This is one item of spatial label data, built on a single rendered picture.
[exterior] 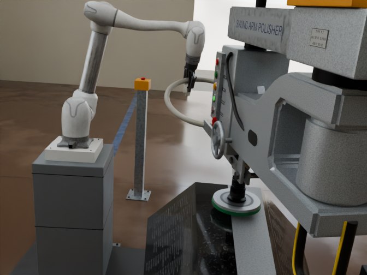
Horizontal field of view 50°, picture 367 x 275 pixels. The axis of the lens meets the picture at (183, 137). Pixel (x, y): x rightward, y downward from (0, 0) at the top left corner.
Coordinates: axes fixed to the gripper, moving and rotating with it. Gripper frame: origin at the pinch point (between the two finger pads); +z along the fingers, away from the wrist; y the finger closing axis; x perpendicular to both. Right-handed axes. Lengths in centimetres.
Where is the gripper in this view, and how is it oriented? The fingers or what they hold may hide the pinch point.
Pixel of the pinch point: (187, 89)
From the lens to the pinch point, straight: 250.1
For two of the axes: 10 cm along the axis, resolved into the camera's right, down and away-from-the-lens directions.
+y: 4.0, 6.4, -6.5
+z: -1.4, 7.5, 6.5
